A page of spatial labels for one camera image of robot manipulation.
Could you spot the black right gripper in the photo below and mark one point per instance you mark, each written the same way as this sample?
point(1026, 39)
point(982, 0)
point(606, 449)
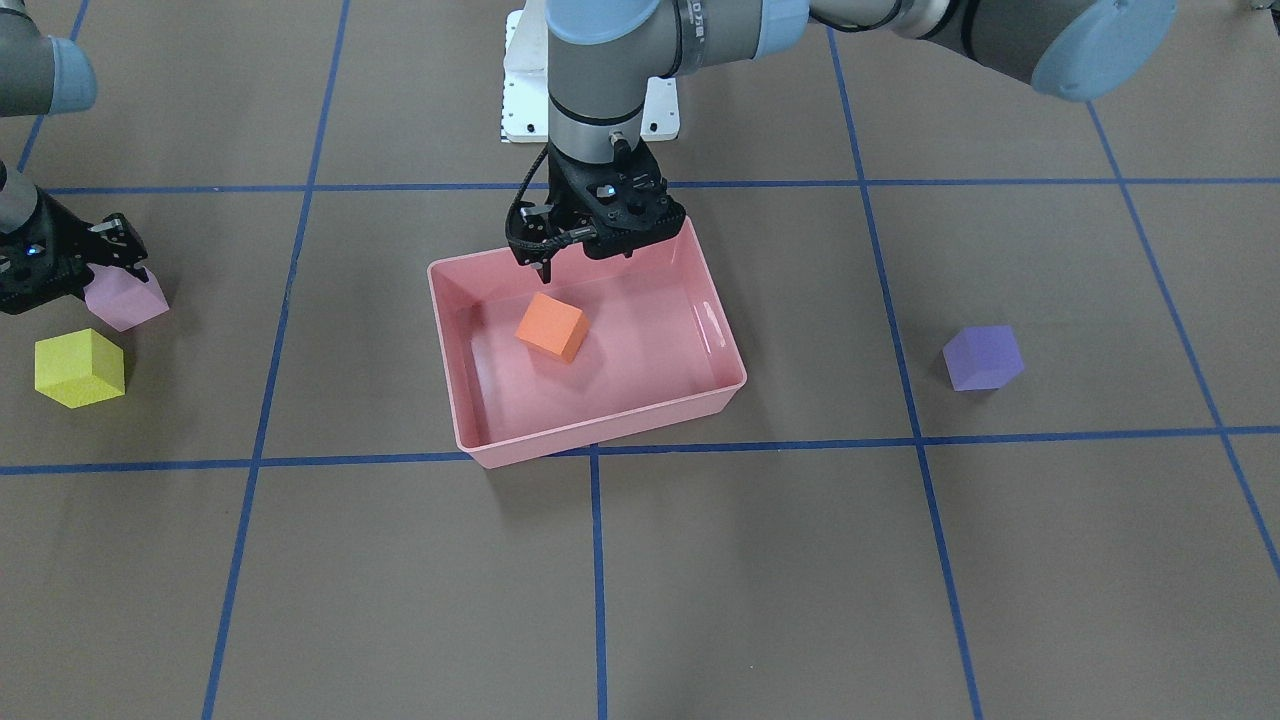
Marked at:
point(52, 252)

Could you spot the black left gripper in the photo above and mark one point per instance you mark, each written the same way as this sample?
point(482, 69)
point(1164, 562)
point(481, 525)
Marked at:
point(562, 196)

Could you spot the orange foam cube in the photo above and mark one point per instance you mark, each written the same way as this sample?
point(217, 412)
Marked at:
point(553, 327)

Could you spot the pink foam cube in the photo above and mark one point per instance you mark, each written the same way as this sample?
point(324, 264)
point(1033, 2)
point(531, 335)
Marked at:
point(123, 299)

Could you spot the purple foam cube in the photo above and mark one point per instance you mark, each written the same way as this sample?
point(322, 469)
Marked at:
point(983, 358)

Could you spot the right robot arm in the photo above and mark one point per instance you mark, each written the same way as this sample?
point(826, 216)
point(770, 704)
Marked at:
point(40, 75)

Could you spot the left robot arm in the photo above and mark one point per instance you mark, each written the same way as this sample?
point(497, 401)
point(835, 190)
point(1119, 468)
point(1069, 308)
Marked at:
point(1075, 51)

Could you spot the pink plastic bin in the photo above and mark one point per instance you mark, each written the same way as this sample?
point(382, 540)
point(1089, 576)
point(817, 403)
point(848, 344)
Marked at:
point(659, 349)

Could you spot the yellow foam cube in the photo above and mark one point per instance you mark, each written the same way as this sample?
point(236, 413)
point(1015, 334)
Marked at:
point(79, 369)

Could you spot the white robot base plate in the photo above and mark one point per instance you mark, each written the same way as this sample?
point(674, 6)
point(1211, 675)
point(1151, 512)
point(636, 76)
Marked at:
point(588, 85)

